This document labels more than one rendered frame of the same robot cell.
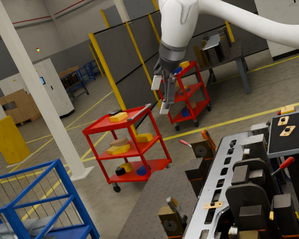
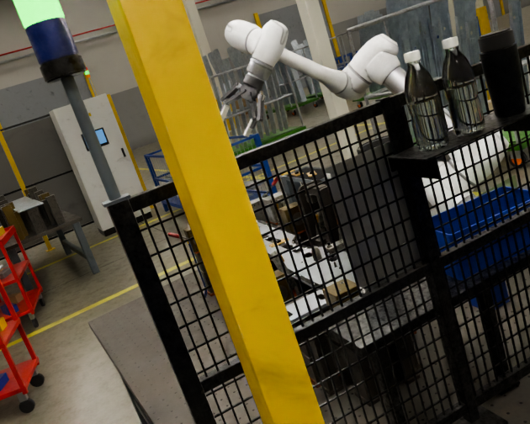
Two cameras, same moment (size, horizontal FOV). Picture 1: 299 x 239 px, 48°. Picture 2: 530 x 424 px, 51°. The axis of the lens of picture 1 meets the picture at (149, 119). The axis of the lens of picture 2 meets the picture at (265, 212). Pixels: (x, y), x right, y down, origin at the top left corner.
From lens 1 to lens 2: 1.54 m
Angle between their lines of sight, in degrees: 46
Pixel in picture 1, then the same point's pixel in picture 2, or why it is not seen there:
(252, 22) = (304, 61)
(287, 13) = (117, 171)
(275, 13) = not seen: hidden behind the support
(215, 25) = (3, 190)
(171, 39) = (269, 56)
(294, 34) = (331, 72)
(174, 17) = (276, 37)
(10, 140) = not seen: outside the picture
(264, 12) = (85, 167)
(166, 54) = (261, 71)
